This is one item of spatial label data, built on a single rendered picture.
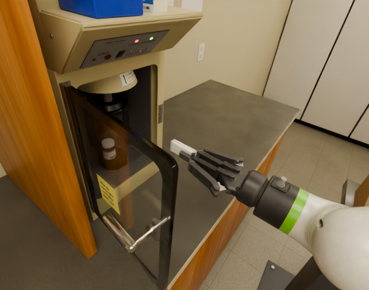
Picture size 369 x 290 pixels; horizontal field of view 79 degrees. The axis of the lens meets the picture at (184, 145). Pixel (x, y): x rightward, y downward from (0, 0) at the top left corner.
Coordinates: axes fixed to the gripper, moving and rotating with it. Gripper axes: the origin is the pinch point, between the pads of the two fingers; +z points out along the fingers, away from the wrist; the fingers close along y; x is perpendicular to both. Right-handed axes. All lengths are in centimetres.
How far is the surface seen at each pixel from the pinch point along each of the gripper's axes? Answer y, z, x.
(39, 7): 15.3, 20.5, -28.1
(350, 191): -55, -47, 29
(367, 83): -293, -53, 50
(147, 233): 20.5, -7.7, 2.0
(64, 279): 31.7, 10.6, 28.7
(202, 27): -104, 62, -5
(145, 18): 3.0, 9.1, -27.5
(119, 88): 0.1, 21.6, -8.8
